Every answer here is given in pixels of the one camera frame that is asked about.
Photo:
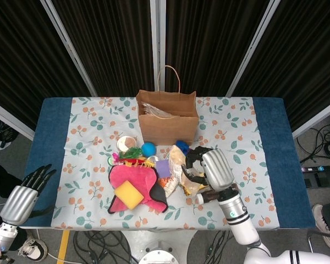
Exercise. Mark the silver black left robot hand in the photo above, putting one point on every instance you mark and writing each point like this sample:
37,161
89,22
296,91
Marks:
17,204

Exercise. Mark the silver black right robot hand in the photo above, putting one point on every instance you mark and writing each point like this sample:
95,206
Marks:
218,170

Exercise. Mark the brown drink bottle white cap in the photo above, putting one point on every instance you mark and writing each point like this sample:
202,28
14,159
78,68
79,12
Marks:
209,196

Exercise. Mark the orange white rice bag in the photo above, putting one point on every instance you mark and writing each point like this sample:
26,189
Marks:
177,156

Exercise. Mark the clear plastic sleeve pack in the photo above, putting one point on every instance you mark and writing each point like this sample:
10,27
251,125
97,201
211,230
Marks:
151,108

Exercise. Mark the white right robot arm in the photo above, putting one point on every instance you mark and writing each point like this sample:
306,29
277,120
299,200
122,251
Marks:
239,220

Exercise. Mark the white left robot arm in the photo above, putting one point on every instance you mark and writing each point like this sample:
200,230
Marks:
5,236

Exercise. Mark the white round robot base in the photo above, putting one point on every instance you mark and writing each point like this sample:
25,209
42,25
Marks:
159,255

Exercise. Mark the brown paper bag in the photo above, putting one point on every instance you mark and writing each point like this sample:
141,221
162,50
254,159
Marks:
167,130

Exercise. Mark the blue toy block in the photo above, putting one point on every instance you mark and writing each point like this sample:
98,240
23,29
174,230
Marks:
182,145

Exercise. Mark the white black sneaker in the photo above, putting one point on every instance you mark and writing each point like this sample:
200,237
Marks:
33,248

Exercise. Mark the purple foam block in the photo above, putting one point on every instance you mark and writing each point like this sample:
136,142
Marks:
163,169

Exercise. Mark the clear plastic ball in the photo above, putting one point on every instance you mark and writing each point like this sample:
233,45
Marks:
154,159

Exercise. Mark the blue table cover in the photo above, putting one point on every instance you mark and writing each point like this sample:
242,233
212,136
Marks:
46,137

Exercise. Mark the blue ball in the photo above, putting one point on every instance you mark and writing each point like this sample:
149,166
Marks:
148,149

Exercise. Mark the yellow plastic feather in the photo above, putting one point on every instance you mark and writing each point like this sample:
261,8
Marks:
144,164

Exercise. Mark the red plastic feather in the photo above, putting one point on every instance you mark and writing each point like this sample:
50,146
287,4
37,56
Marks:
129,160

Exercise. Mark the pink cloth black trim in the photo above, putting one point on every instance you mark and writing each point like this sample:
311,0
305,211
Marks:
126,174

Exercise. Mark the yellow sponge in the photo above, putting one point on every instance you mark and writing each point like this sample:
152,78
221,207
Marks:
129,195

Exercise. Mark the clear cup brown contents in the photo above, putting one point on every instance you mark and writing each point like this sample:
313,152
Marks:
126,143

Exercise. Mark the floral print tablecloth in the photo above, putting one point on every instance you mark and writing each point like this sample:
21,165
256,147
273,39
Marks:
85,132

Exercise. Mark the pink flower toy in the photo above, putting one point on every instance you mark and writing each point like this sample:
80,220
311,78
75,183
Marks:
112,159

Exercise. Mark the grey white sneaker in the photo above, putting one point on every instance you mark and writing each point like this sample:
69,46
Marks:
323,220

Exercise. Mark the black pleated curtain panel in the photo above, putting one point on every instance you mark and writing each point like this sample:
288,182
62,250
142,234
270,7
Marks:
209,41
22,55
305,55
112,41

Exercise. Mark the white partition frame post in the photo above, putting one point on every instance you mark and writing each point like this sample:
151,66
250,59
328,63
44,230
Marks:
68,46
316,121
253,46
11,118
157,41

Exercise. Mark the white table pedestal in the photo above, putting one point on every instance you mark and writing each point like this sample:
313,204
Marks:
132,239

